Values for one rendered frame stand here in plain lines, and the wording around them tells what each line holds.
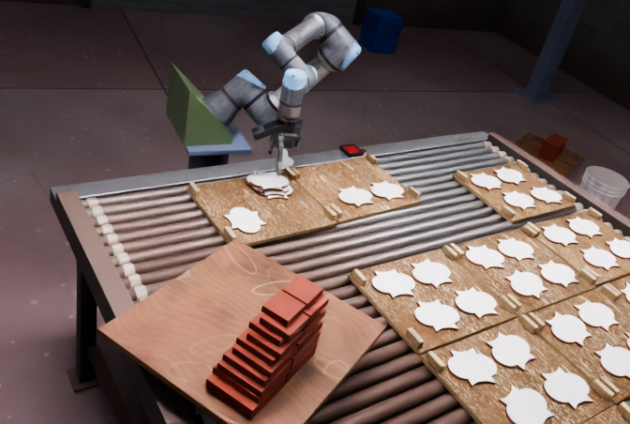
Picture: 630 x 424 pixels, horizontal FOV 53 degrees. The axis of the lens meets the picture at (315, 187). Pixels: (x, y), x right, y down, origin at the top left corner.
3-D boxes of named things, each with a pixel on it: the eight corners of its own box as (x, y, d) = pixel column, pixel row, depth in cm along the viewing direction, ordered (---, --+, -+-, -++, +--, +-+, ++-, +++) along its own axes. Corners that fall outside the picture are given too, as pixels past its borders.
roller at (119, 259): (105, 265, 185) (106, 252, 183) (529, 178, 292) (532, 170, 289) (111, 276, 182) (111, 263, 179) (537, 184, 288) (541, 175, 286)
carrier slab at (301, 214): (186, 190, 218) (186, 187, 218) (285, 174, 241) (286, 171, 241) (232, 250, 196) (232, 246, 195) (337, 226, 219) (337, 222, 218)
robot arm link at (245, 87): (224, 86, 266) (247, 66, 266) (245, 111, 268) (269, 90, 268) (221, 85, 255) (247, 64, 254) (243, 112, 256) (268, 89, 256)
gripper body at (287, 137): (298, 152, 217) (305, 120, 211) (274, 150, 214) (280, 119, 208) (292, 141, 223) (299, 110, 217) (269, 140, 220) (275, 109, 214)
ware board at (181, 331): (97, 334, 144) (97, 328, 143) (234, 243, 182) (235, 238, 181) (273, 463, 125) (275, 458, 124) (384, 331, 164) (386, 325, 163)
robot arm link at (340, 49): (247, 104, 270) (343, 20, 249) (270, 130, 272) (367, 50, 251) (239, 111, 259) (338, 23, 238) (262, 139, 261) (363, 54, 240)
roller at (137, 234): (95, 245, 192) (96, 232, 189) (513, 168, 298) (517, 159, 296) (100, 254, 188) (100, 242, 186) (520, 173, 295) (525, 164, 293)
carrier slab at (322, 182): (284, 174, 242) (285, 170, 241) (365, 159, 265) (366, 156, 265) (338, 224, 219) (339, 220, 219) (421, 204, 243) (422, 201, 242)
